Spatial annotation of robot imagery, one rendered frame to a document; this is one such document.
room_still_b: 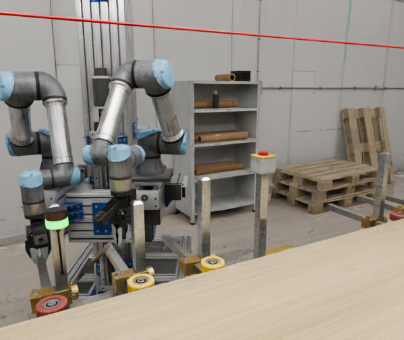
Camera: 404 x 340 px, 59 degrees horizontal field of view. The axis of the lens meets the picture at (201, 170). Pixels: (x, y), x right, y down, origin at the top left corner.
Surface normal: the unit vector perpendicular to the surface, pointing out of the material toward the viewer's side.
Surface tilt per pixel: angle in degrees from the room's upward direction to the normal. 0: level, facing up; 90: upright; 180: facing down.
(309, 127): 90
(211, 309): 0
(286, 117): 90
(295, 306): 0
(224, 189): 90
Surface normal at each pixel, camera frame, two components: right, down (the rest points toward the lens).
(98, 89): 0.00, 0.22
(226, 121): 0.50, 0.19
